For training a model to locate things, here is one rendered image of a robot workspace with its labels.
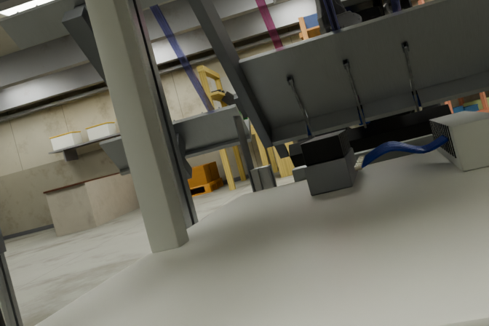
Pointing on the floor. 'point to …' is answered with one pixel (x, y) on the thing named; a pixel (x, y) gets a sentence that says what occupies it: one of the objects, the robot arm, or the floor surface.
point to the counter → (91, 202)
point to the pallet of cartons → (204, 179)
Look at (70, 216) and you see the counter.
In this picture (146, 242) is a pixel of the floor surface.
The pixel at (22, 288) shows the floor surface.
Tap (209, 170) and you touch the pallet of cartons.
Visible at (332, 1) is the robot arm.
